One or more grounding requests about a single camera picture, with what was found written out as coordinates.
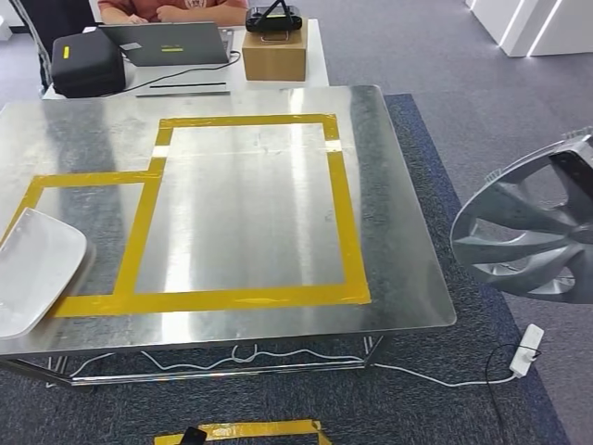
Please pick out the white tape patch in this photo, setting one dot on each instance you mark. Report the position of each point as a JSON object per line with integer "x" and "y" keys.
{"x": 333, "y": 146}
{"x": 160, "y": 152}

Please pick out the silver plastic hubcap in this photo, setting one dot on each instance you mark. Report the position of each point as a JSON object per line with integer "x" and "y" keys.
{"x": 519, "y": 212}

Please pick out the steel workbench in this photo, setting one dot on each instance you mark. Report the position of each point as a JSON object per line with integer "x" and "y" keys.
{"x": 394, "y": 184}

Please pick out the black robot left foot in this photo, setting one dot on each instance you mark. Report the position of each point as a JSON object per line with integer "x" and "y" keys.
{"x": 192, "y": 437}

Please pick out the person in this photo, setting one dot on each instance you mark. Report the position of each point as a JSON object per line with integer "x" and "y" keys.
{"x": 185, "y": 12}

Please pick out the white curved plastic panel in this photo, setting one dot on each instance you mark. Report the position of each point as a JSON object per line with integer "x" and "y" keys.
{"x": 37, "y": 270}

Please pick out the grey open laptop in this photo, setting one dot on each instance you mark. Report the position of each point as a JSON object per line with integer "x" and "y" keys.
{"x": 171, "y": 46}

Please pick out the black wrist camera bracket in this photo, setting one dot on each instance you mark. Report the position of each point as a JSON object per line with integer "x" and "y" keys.
{"x": 574, "y": 175}

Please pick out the dark blue floor mat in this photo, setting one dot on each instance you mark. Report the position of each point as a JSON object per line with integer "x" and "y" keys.
{"x": 431, "y": 184}

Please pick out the white lit partition block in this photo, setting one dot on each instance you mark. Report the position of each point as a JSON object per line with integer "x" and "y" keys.
{"x": 556, "y": 27}

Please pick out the white power strip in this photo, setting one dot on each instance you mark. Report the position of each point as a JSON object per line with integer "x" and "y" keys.
{"x": 527, "y": 350}

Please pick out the white side table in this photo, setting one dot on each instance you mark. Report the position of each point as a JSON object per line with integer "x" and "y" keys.
{"x": 317, "y": 61}

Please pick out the brown cardboard box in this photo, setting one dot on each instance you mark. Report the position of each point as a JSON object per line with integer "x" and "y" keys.
{"x": 275, "y": 61}

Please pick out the silver flat closed device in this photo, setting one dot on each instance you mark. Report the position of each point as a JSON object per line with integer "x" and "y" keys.
{"x": 185, "y": 92}

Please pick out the black controller with antennas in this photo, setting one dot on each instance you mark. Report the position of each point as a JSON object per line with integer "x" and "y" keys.
{"x": 264, "y": 23}

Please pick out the black case with yellow label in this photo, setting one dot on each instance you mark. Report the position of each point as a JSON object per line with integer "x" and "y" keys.
{"x": 87, "y": 67}

